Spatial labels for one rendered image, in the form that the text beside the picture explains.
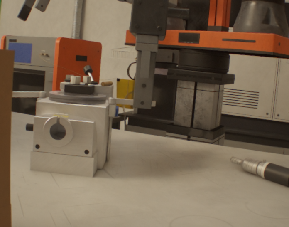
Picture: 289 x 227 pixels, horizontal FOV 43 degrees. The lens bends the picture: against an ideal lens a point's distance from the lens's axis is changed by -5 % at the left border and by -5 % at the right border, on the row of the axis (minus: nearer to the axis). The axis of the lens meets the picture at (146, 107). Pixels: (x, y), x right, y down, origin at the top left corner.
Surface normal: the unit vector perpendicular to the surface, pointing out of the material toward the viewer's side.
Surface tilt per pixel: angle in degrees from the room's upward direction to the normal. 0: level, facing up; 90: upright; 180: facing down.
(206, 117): 90
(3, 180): 90
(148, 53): 120
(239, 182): 0
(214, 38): 90
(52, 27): 90
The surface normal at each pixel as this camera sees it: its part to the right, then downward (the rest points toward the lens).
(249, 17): -0.62, -0.26
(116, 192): 0.08, -0.99
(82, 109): -0.03, 0.12
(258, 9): -0.37, -0.22
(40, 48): -0.36, 0.08
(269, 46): -0.69, 0.03
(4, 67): 0.90, 0.13
